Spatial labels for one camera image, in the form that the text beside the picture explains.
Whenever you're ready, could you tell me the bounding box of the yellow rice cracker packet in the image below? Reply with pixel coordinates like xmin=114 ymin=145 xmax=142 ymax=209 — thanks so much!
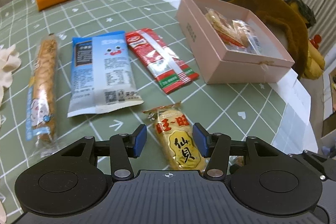
xmin=143 ymin=102 xmax=207 ymax=172

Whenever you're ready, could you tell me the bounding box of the blue white snack bag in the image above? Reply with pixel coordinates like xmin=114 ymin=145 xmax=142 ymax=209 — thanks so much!
xmin=67 ymin=31 xmax=143 ymax=118

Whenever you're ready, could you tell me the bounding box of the egg roll stick packet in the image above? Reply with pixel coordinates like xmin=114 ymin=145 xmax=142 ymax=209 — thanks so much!
xmin=26 ymin=34 xmax=58 ymax=142

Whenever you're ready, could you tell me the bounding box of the red white snack packet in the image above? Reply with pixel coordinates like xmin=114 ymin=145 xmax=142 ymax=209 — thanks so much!
xmin=126 ymin=28 xmax=199 ymax=94

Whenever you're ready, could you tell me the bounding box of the pink cardboard box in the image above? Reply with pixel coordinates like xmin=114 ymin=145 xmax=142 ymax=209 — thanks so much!
xmin=177 ymin=0 xmax=294 ymax=84

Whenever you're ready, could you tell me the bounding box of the green grid tablecloth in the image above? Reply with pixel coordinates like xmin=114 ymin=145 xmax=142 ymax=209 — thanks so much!
xmin=0 ymin=0 xmax=318 ymax=224

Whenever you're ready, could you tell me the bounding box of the rice crackers packet in box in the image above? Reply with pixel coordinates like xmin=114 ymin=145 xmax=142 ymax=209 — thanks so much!
xmin=205 ymin=7 xmax=262 ymax=55

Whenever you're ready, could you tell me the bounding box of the white lace cloth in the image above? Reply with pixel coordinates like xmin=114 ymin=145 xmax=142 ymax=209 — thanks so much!
xmin=0 ymin=44 xmax=22 ymax=104

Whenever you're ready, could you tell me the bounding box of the brown plush toy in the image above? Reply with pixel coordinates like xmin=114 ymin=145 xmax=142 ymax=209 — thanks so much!
xmin=230 ymin=0 xmax=325 ymax=80

